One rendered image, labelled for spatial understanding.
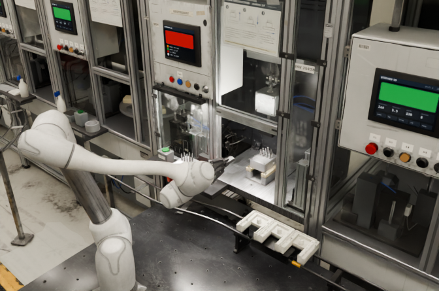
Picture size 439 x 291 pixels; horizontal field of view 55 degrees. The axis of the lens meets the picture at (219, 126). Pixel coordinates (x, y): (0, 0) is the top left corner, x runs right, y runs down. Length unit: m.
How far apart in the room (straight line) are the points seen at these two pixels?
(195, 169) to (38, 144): 0.57
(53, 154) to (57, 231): 2.04
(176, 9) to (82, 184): 0.93
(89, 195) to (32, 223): 1.90
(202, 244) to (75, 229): 1.57
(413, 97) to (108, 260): 1.33
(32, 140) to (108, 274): 0.65
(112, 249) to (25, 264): 1.61
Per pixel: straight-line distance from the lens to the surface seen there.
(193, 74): 2.14
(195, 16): 2.04
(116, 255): 1.86
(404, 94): 1.58
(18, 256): 3.50
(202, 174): 1.59
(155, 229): 2.36
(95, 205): 1.94
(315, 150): 1.86
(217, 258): 2.16
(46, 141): 1.63
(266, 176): 2.23
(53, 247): 3.48
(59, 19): 2.99
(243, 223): 2.05
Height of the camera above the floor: 2.17
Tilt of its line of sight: 26 degrees down
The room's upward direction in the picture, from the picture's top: 1 degrees counter-clockwise
